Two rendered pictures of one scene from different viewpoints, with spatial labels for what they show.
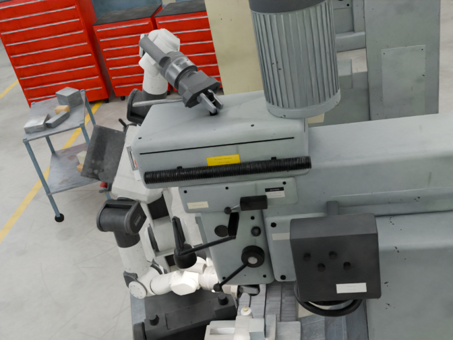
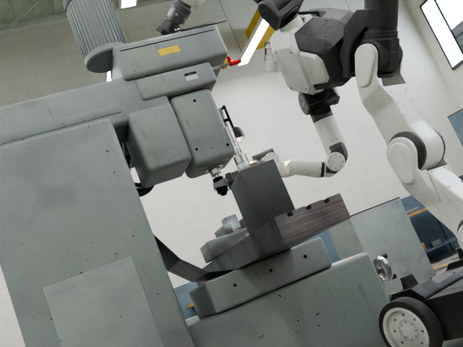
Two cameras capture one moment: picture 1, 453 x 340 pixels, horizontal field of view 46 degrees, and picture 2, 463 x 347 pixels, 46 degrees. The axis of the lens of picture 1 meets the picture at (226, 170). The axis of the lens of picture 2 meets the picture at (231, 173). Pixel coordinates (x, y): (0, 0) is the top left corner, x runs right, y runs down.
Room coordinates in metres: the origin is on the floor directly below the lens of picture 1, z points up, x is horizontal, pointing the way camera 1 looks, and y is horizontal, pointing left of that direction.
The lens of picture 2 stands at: (3.27, -1.20, 0.81)
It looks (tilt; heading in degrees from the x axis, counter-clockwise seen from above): 11 degrees up; 146
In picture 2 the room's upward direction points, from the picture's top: 22 degrees counter-clockwise
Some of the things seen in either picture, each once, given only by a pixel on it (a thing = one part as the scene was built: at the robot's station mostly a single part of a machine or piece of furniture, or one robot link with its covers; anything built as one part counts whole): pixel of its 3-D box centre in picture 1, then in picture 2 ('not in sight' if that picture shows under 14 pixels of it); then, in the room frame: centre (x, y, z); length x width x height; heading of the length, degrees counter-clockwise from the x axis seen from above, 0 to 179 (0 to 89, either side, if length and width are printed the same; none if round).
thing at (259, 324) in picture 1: (257, 330); (231, 224); (1.31, 0.02, 1.07); 0.06 x 0.05 x 0.06; 167
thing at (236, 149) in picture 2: not in sight; (233, 141); (1.76, -0.12, 1.28); 0.03 x 0.03 x 0.11
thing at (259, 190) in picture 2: not in sight; (260, 197); (1.80, -0.14, 1.06); 0.22 x 0.12 x 0.20; 159
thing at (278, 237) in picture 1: (300, 225); (156, 146); (1.33, -0.19, 1.47); 0.24 x 0.19 x 0.26; 166
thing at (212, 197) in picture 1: (241, 174); (172, 92); (1.37, -0.04, 1.68); 0.34 x 0.24 x 0.10; 76
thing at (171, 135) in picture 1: (224, 136); (167, 64); (1.37, -0.01, 1.81); 0.47 x 0.26 x 0.16; 76
